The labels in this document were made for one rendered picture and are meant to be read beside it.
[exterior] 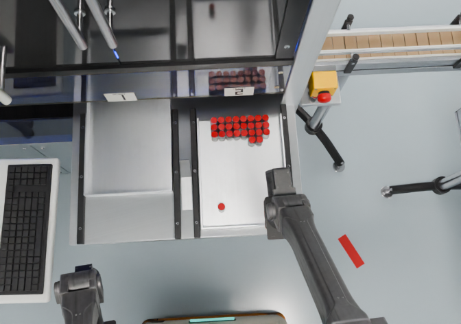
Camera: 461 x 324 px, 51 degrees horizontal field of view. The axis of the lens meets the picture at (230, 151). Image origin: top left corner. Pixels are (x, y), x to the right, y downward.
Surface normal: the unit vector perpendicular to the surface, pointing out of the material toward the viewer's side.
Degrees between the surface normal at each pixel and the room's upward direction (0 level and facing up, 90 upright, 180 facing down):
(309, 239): 50
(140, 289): 0
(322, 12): 90
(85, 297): 41
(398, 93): 0
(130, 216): 0
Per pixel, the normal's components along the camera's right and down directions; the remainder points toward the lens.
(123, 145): 0.01, -0.25
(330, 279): -0.03, -0.90
